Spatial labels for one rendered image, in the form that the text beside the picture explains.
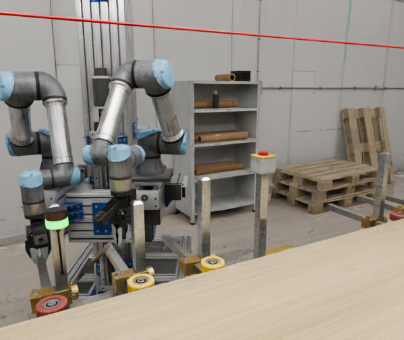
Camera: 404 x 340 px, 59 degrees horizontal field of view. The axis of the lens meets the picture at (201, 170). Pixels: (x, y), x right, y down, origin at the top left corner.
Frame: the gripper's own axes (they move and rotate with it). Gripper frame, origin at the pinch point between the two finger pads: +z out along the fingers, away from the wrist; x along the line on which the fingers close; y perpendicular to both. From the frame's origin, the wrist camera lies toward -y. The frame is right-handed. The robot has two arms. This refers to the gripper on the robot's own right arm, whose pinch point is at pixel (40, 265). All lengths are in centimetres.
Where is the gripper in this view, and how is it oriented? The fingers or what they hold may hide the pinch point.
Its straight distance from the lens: 150.9
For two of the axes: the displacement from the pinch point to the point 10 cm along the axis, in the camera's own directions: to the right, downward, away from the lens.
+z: 0.0, 9.7, 2.4
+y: -4.7, -2.1, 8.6
